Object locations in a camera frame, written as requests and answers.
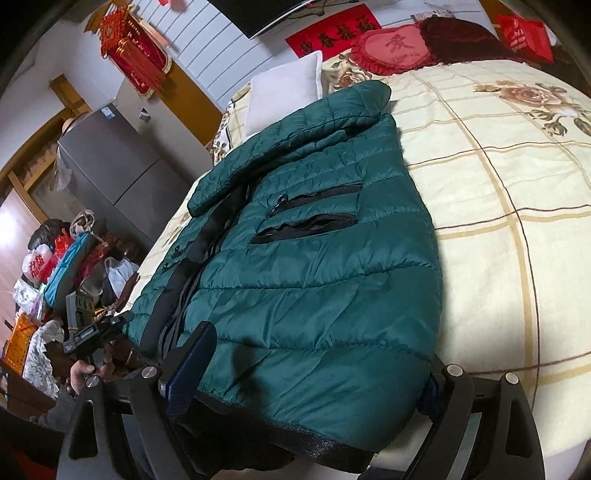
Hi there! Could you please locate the green quilted jacket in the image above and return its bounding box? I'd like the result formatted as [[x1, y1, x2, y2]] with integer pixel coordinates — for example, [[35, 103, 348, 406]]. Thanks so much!
[[124, 79, 445, 474]]

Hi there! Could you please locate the orange basket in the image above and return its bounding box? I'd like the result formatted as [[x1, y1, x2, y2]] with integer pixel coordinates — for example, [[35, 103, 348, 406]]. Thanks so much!
[[2, 314, 40, 376]]

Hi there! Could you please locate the red heart cushion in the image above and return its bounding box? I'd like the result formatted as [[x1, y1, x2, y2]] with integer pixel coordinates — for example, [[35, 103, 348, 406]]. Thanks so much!
[[351, 25, 437, 75]]

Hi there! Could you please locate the white red-printed plastic bag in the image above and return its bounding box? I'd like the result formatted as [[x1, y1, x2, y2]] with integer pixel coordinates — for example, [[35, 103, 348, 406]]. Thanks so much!
[[22, 244, 58, 284]]

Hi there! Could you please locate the person's left forearm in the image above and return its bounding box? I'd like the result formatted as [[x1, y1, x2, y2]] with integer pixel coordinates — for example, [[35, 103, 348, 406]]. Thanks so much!
[[28, 382, 78, 433]]

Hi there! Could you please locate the grey refrigerator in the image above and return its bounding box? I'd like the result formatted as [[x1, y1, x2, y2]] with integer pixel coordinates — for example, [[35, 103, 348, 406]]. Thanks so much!
[[56, 107, 197, 250]]

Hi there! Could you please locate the person's left hand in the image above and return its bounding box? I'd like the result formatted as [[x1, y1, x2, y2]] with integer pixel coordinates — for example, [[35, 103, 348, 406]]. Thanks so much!
[[65, 359, 117, 398]]

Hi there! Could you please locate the teal bag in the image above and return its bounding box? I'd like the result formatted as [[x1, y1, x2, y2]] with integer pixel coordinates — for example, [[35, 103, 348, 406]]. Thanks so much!
[[44, 232, 95, 309]]

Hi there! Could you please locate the black wall television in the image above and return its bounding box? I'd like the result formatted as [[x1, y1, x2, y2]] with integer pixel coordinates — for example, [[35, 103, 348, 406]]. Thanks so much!
[[205, 0, 315, 40]]

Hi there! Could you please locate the bed with floral sheet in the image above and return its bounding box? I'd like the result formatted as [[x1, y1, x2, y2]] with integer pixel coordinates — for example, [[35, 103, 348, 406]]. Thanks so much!
[[134, 50, 591, 459]]

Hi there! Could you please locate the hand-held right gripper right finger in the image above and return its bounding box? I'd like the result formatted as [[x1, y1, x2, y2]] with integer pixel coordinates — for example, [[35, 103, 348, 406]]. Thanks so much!
[[404, 353, 546, 480]]

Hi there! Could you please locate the white pillow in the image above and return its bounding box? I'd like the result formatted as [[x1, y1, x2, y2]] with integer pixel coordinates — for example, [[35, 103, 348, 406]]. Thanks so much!
[[243, 51, 324, 139]]

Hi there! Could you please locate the red shopping bag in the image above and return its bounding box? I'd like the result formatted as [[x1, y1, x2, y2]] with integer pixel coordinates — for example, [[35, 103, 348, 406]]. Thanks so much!
[[496, 14, 555, 64]]

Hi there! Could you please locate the dark red cushion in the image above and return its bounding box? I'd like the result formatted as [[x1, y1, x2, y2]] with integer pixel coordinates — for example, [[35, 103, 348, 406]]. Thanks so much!
[[418, 17, 525, 65]]

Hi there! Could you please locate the red wall banner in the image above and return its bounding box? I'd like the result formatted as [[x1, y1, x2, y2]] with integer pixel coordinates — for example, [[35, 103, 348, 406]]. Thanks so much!
[[285, 4, 383, 59]]

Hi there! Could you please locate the red knot wall decoration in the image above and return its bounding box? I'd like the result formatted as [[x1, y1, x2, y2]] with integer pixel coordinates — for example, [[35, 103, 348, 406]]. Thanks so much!
[[99, 6, 174, 99]]

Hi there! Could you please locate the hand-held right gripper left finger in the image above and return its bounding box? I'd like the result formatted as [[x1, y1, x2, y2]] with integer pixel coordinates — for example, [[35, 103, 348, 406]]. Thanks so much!
[[55, 322, 218, 480]]

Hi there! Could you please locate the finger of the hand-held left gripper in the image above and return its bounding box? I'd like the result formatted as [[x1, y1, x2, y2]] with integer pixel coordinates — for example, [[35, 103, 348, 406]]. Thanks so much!
[[105, 311, 136, 337]]

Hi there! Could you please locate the white lace cloth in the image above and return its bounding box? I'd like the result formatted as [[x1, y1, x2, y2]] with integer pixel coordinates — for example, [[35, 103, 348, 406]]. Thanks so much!
[[22, 318, 65, 393]]

